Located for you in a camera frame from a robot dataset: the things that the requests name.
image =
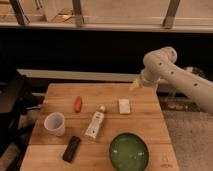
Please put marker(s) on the white sponge block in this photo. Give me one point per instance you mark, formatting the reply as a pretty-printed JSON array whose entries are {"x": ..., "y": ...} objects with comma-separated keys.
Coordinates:
[{"x": 124, "y": 106}]

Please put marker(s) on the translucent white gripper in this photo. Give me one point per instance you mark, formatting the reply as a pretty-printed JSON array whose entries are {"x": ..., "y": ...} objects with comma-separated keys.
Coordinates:
[{"x": 137, "y": 83}]

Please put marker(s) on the black rectangular remote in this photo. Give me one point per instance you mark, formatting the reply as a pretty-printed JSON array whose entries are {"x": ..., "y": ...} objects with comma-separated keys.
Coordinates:
[{"x": 71, "y": 148}]

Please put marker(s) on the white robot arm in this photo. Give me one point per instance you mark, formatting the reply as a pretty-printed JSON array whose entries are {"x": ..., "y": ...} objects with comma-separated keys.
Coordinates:
[{"x": 160, "y": 64}]

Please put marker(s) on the dark chair at left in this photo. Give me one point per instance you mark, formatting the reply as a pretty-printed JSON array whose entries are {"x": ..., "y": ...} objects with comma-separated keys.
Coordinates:
[{"x": 14, "y": 100}]

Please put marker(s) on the orange carrot toy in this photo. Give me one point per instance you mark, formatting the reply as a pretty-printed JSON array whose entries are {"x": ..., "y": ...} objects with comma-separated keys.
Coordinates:
[{"x": 78, "y": 104}]

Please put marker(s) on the green round bowl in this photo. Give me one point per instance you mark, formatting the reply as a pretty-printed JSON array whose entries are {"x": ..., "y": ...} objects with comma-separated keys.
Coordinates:
[{"x": 128, "y": 152}]

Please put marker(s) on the white tube with cap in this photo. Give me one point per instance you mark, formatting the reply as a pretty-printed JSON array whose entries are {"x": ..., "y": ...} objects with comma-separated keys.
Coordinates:
[{"x": 96, "y": 122}]

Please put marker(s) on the white plastic cup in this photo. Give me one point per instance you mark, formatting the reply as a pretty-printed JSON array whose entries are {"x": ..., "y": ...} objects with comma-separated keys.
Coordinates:
[{"x": 55, "y": 123}]

